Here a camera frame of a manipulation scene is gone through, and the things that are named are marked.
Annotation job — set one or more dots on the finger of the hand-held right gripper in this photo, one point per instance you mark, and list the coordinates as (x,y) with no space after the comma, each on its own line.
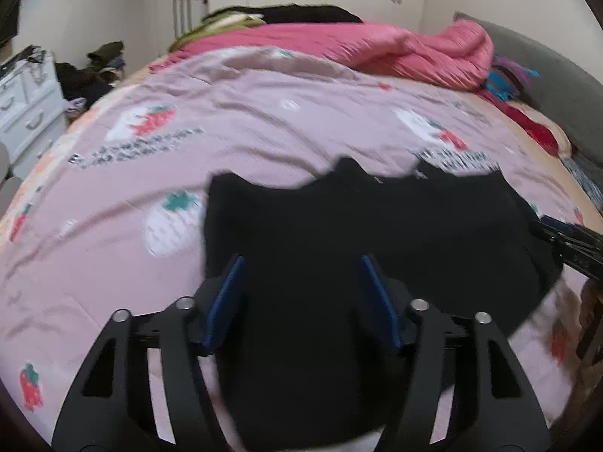
(572,247)

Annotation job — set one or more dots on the blue patterned cloth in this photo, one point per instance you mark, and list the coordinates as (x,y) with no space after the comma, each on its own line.
(586,176)

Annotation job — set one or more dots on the pink quilt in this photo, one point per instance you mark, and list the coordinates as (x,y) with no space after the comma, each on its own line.
(353,44)

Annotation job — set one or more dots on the black clothes heap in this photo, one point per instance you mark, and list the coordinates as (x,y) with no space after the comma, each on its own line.
(301,13)

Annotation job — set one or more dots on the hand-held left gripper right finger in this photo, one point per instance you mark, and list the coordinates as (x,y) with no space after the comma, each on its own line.
(379,301)

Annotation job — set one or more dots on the grey chair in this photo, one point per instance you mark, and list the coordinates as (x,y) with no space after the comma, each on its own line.
(7,188)

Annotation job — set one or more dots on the dark green garment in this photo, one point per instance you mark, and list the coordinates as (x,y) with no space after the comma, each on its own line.
(106,52)

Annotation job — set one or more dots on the striped colourful cloth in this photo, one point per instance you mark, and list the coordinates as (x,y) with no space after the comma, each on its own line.
(511,77)

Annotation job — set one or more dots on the person's right hand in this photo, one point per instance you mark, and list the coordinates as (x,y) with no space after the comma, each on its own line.
(592,301)

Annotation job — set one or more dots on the green blanket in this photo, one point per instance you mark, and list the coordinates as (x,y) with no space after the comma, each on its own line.
(212,28)

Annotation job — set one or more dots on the black shirt with orange cuffs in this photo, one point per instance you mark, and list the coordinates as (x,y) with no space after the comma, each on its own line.
(306,226)

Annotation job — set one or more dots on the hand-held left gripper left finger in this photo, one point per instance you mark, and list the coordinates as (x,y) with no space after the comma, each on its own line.
(226,301)

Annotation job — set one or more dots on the grey padded headboard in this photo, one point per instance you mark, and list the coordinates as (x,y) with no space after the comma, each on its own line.
(556,84)

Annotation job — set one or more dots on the white drawer dresser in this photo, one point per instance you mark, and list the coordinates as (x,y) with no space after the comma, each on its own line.
(28,103)

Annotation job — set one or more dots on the pink strawberry printed bedsheet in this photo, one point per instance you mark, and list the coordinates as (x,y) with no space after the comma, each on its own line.
(282,117)

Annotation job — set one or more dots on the black clothes pile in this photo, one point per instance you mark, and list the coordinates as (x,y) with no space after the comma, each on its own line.
(82,82)

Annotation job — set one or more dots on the tan blanket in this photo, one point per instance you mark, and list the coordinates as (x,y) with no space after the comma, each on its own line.
(534,157)

